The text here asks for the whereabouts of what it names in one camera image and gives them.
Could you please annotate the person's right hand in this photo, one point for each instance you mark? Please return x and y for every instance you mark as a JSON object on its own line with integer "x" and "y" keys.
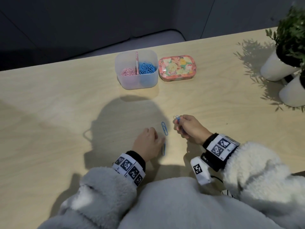
{"x": 194, "y": 129}

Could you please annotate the single blue paper clip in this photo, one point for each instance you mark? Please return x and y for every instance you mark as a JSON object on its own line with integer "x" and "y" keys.
{"x": 165, "y": 130}
{"x": 164, "y": 150}

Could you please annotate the translucent divided plastic box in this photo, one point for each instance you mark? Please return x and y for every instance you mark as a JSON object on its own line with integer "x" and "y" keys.
{"x": 138, "y": 83}

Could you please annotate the right wrist marker band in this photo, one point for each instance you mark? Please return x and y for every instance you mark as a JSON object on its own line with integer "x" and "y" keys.
{"x": 220, "y": 147}

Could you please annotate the grey high-back sofa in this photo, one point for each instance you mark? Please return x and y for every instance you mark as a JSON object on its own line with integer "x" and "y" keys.
{"x": 143, "y": 40}

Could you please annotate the white marker tag device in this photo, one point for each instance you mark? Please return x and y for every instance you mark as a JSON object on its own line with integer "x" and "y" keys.
{"x": 201, "y": 170}

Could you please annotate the wrist marker band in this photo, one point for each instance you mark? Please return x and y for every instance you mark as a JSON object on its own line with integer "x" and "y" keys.
{"x": 220, "y": 147}
{"x": 128, "y": 168}

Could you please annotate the green plant in white pot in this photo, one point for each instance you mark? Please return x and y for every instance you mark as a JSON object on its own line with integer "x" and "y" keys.
{"x": 293, "y": 94}
{"x": 274, "y": 69}

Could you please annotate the cluster of blue paper clips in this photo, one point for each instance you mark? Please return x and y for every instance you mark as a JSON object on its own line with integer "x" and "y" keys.
{"x": 177, "y": 119}

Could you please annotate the person's left forearm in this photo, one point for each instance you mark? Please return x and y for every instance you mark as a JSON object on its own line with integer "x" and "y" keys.
{"x": 100, "y": 200}

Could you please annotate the person's white fleece torso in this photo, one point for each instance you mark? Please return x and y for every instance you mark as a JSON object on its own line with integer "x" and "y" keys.
{"x": 190, "y": 207}

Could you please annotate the heap of pink paper clips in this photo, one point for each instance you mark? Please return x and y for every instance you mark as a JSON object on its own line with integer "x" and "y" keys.
{"x": 128, "y": 72}

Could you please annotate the pink floral tin lid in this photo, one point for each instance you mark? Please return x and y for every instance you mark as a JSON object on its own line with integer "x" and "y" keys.
{"x": 177, "y": 66}

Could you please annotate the person's right forearm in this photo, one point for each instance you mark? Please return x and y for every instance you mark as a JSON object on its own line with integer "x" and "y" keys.
{"x": 262, "y": 176}

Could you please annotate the heap of blue paper clips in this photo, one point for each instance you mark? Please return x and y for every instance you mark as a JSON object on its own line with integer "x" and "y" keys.
{"x": 147, "y": 67}

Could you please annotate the person's left hand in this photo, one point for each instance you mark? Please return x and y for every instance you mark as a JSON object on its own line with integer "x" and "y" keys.
{"x": 147, "y": 145}

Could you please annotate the left wrist marker band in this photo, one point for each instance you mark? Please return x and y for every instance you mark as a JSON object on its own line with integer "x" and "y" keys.
{"x": 128, "y": 168}

